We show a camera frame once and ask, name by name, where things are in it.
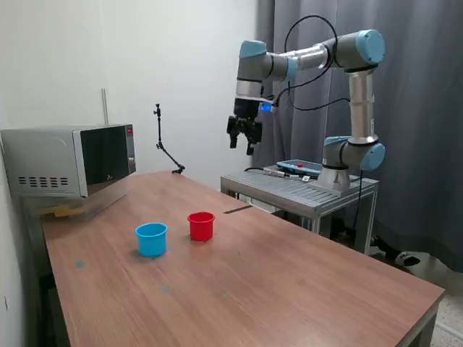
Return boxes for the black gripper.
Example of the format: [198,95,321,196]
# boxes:
[226,97,264,156]

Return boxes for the blue teach pendant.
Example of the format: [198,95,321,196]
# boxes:
[276,158,323,176]

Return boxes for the red plastic cup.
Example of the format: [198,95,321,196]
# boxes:
[187,211,216,242]

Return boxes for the grey metal robot stand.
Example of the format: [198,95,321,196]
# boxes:
[220,168,381,256]

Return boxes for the blue plastic cup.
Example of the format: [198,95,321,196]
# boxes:
[135,222,169,258]

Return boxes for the grey curtain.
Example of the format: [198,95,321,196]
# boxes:
[251,0,463,274]

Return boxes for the silver microwave oven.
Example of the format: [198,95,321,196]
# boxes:
[0,124,137,199]

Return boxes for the wooden blocks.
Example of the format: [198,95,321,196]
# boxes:
[35,205,85,219]

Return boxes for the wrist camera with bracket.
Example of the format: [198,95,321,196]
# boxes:
[258,95,280,115]

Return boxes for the black cable with metal connector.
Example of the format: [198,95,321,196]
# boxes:
[244,166,313,181]

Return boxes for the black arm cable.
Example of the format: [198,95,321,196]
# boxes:
[273,14,354,111]

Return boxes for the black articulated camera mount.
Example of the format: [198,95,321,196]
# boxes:
[152,103,186,175]

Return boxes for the black power cable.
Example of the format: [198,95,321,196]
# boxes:
[347,168,365,250]

